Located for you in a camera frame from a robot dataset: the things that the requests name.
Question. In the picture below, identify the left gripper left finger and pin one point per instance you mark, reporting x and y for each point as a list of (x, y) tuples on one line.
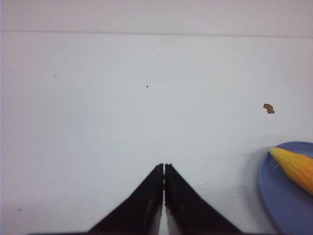
[(139, 214)]

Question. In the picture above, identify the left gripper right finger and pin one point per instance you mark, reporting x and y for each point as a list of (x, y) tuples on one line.
[(188, 213)]

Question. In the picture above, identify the blue round plate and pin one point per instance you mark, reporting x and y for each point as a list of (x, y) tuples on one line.
[(288, 205)]

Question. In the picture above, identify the yellow corn cob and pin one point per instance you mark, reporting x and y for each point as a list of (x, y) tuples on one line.
[(298, 167)]

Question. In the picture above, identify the small brown chip mark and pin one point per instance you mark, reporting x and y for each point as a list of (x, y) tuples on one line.
[(269, 108)]

